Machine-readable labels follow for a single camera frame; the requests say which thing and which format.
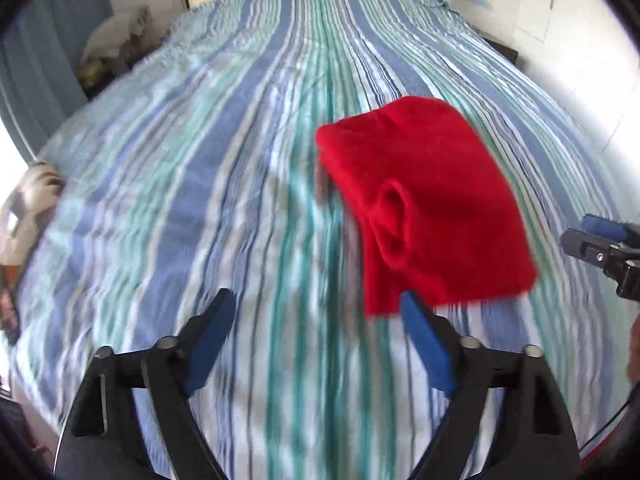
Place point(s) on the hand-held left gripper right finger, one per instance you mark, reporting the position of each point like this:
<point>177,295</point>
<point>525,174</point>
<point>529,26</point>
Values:
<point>427,345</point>

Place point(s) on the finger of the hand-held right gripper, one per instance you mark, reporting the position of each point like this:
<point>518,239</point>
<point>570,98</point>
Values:
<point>582,245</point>
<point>602,225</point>

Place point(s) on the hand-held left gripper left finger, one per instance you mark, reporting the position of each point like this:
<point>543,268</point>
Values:
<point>210,345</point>

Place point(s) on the red knitted sweater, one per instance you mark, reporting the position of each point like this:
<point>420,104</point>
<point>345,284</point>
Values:
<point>440,210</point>

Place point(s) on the person's right forearm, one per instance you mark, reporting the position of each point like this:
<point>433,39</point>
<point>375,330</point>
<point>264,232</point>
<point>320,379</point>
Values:
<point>635,350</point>

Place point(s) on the pile of clothes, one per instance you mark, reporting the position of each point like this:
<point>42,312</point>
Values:
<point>115,35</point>

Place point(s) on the striped bed sheet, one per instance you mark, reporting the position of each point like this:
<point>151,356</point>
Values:
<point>200,185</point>

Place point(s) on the white wardrobe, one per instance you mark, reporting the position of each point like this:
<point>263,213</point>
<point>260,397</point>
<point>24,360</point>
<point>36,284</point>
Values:
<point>575,60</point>

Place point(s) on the dark wooden nightstand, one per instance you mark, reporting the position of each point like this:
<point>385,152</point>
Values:
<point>510,52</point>

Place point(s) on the patterned cushion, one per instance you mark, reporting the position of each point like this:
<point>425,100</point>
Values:
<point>35,185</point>

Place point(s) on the blue curtain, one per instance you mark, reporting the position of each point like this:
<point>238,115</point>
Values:
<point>50,50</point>

